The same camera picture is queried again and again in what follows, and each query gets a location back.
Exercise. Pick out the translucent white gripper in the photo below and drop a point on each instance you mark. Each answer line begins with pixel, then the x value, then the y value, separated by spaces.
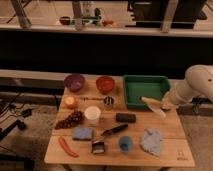
pixel 166 104

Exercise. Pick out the yellow banana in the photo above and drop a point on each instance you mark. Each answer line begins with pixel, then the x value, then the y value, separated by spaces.
pixel 154 105

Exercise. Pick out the small blue cup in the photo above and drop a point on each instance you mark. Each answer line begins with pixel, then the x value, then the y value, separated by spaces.
pixel 125 144

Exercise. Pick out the white plastic cup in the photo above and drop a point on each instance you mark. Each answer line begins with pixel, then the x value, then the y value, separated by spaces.
pixel 92 114

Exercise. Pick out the green plastic tray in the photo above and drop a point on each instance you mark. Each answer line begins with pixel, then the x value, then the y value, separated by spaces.
pixel 137 86

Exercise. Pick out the light blue cloth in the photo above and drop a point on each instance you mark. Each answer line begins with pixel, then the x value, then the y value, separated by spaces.
pixel 151 141

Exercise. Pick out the dark rectangular sponge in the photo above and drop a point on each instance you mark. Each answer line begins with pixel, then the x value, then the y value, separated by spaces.
pixel 122 117

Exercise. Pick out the metal measuring spoon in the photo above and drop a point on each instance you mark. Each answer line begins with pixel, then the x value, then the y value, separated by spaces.
pixel 108 100

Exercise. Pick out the bunch of dark grapes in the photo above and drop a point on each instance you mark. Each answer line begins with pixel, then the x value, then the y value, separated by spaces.
pixel 75 118

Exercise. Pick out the purple bowl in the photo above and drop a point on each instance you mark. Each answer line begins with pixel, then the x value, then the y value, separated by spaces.
pixel 74 82

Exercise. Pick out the blue sponge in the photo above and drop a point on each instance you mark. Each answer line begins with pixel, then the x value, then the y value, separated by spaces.
pixel 80 133

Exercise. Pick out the orange apple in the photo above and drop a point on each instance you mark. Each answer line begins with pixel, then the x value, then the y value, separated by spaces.
pixel 71 102

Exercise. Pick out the red chili pepper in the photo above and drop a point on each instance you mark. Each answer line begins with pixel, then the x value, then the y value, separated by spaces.
pixel 66 148

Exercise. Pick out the green background object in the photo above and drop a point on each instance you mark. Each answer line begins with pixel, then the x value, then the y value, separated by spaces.
pixel 86 20

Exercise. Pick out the dark red background bowl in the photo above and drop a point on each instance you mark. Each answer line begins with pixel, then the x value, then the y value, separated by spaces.
pixel 64 20

